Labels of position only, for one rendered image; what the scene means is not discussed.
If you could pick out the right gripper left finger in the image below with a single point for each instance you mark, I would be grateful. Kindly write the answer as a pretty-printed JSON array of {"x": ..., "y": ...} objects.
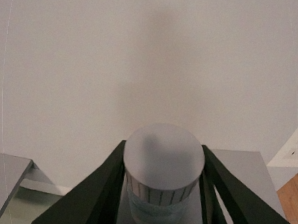
[{"x": 83, "y": 203}]

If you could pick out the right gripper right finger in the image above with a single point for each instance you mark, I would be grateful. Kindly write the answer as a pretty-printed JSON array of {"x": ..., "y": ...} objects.
[{"x": 242, "y": 204}]

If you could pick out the white panel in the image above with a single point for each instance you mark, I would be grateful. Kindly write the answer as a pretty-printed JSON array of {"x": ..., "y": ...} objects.
[{"x": 79, "y": 76}]

